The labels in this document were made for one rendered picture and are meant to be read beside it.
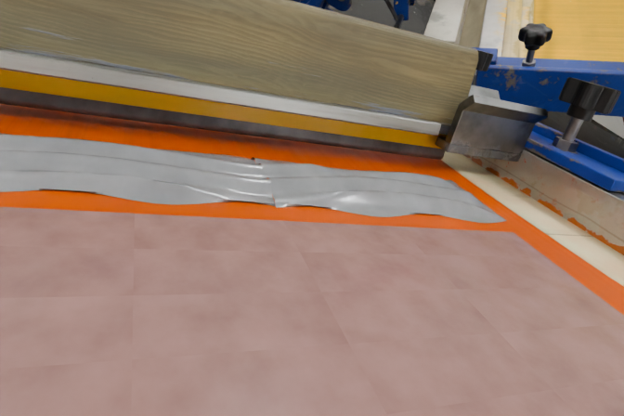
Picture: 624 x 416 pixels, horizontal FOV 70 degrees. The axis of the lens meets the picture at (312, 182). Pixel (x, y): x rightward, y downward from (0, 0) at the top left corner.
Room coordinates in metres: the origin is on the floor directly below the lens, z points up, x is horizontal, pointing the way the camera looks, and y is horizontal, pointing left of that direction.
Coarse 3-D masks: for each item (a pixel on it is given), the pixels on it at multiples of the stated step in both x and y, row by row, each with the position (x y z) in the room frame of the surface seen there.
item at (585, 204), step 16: (480, 160) 0.39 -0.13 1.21; (496, 160) 0.38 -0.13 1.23; (528, 160) 0.36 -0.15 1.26; (544, 160) 0.35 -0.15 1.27; (512, 176) 0.36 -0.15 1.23; (528, 176) 0.35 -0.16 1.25; (544, 176) 0.34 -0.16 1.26; (560, 176) 0.34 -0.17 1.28; (576, 176) 0.33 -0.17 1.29; (528, 192) 0.34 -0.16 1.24; (544, 192) 0.33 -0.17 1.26; (560, 192) 0.33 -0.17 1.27; (576, 192) 0.32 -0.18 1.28; (592, 192) 0.32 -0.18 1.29; (608, 192) 0.31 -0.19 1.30; (560, 208) 0.32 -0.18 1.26; (576, 208) 0.31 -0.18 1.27; (592, 208) 0.31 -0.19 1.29; (608, 208) 0.30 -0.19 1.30; (576, 224) 0.30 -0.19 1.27; (592, 224) 0.30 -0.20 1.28; (608, 224) 0.29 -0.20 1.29; (608, 240) 0.29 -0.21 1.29
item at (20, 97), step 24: (0, 96) 0.12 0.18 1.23; (24, 96) 0.13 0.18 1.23; (48, 96) 0.14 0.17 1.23; (144, 120) 0.17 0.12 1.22; (168, 120) 0.18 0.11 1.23; (192, 120) 0.19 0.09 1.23; (216, 120) 0.21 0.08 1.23; (336, 144) 0.26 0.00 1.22; (360, 144) 0.28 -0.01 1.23; (384, 144) 0.29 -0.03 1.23; (408, 144) 0.31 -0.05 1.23
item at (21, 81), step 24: (0, 72) 0.13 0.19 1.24; (24, 72) 0.14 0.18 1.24; (72, 96) 0.15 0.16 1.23; (96, 96) 0.16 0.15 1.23; (120, 96) 0.17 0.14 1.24; (144, 96) 0.18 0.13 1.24; (168, 96) 0.19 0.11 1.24; (240, 120) 0.22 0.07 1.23; (264, 120) 0.23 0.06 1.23; (288, 120) 0.24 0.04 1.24; (312, 120) 0.26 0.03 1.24; (432, 144) 0.33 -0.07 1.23
